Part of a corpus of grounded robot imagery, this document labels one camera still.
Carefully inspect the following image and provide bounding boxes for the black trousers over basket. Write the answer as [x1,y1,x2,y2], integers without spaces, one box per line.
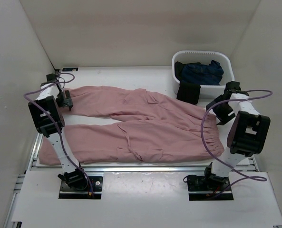
[174,61,201,105]

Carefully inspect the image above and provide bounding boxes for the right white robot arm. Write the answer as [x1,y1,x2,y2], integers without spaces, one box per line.
[202,81,271,190]

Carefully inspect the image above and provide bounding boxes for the aluminium table edge rail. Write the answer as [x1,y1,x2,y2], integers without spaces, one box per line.
[2,134,42,228]

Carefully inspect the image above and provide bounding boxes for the white plastic basket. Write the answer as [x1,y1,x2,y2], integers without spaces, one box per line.
[172,50,235,99]

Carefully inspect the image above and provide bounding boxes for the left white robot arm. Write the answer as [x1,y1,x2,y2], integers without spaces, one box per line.
[24,73,89,190]

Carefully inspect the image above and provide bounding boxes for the pink trousers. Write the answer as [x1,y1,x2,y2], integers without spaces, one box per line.
[39,85,225,167]

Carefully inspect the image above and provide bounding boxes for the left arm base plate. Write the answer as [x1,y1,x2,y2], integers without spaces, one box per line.
[58,176,103,200]

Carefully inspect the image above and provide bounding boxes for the blue trousers in basket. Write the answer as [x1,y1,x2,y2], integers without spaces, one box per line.
[188,60,224,86]

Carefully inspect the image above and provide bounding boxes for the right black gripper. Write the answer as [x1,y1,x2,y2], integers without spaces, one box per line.
[206,95,236,126]

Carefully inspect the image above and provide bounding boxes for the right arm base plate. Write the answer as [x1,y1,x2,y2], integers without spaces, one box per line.
[183,175,234,201]

